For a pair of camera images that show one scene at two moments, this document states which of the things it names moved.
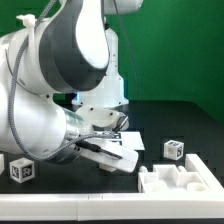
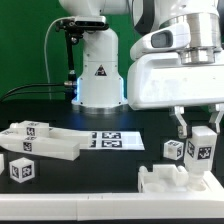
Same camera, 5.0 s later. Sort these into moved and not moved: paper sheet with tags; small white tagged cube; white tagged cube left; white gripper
Moved: white gripper
Not moved: white tagged cube left; paper sheet with tags; small white tagged cube
